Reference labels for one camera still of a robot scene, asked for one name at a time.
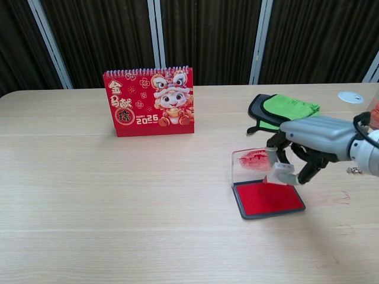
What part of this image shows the red and white stamp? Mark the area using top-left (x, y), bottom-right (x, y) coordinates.
top-left (262, 162), bottom-right (296, 186)

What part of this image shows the white round cable grommet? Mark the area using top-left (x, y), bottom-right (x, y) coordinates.
top-left (338, 91), bottom-right (364, 104)

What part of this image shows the green and black cloth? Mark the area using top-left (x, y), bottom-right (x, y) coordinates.
top-left (246, 93), bottom-right (322, 137)

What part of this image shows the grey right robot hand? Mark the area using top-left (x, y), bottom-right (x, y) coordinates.
top-left (265, 115), bottom-right (361, 186)

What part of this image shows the red 2026 desk calendar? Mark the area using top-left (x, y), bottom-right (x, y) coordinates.
top-left (102, 66), bottom-right (196, 138)

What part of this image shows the red ink pad with lid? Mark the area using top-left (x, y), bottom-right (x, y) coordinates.
top-left (230, 149), bottom-right (307, 221)

